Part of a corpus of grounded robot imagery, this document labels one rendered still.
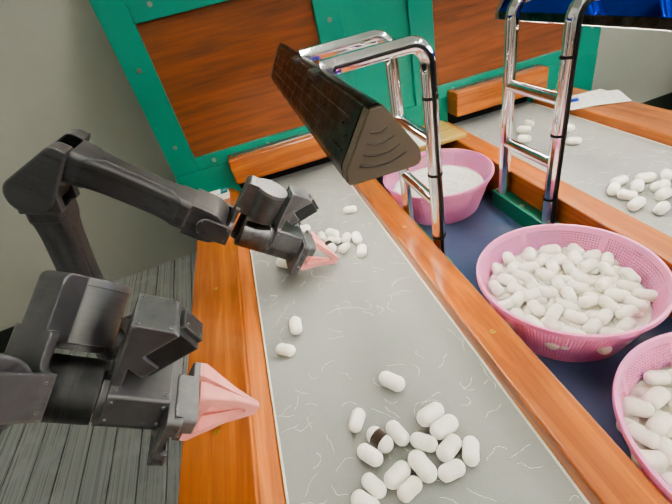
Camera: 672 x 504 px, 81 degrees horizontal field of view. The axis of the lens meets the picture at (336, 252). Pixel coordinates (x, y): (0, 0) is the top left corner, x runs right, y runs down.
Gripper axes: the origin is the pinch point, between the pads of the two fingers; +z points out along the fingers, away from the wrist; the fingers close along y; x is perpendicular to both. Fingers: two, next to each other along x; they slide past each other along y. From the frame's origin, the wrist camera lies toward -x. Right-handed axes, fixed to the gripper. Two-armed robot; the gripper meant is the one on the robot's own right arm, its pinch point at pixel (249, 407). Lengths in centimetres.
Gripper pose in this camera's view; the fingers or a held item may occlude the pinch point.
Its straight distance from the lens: 46.9
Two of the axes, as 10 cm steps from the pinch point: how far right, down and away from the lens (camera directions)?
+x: -4.6, 8.0, 3.8
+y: -2.6, -5.3, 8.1
